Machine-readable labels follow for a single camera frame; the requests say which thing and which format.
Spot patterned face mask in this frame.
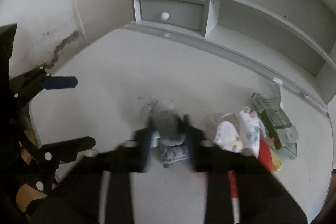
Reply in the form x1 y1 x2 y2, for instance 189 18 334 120
207 113 243 153
239 107 266 157

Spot green white carton box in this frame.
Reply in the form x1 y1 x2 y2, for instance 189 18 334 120
251 93 298 160

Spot grey drawer white knob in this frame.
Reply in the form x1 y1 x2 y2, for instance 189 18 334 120
140 0 204 31

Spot blue patterned wrapper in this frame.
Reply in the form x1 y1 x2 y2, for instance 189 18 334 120
160 144 189 168

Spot red yellow wrapper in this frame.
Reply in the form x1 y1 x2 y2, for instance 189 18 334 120
257 138 282 172

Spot grey tissue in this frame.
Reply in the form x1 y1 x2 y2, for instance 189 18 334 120
149 99 185 147

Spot white shelf unit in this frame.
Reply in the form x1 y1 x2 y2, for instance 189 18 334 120
132 0 335 105

